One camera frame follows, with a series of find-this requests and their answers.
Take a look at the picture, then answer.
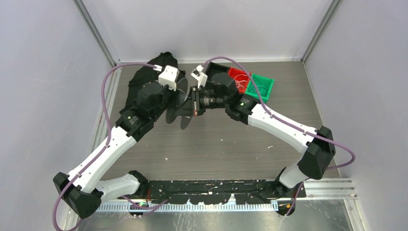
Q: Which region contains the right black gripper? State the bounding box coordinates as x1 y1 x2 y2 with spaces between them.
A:
176 86 229 116

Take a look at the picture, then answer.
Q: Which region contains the grey plastic cable spool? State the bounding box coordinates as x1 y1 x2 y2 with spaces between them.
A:
166 78 193 129

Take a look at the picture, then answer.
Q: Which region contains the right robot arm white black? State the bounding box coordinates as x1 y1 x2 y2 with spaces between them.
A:
166 88 335 198

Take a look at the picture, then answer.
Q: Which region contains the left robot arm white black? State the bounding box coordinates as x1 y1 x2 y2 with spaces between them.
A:
53 82 188 219

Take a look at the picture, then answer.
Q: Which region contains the black cloth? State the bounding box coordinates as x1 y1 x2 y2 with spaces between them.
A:
120 51 178 113

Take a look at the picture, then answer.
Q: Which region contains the black plastic bin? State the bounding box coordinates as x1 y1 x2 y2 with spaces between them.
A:
204 62 230 82

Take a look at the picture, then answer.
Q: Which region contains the red plastic bin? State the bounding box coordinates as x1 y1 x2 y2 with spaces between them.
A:
228 67 249 93

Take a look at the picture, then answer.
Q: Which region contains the green plastic bin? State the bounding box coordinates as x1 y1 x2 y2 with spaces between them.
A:
245 74 275 103

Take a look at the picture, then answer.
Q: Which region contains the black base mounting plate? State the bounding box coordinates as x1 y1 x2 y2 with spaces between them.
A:
127 180 306 205

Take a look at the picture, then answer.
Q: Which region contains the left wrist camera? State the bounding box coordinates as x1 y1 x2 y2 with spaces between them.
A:
135 64 180 112

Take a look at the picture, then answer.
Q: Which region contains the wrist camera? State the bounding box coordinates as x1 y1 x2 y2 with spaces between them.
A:
191 64 240 100
135 64 180 112

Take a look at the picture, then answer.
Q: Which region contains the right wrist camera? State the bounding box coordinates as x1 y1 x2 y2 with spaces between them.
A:
191 64 240 100

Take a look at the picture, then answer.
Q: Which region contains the thin cable in red bin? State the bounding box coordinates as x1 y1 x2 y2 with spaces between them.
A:
235 76 250 93

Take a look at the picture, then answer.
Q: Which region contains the black cable in green bin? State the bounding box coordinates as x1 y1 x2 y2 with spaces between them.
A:
249 79 269 96

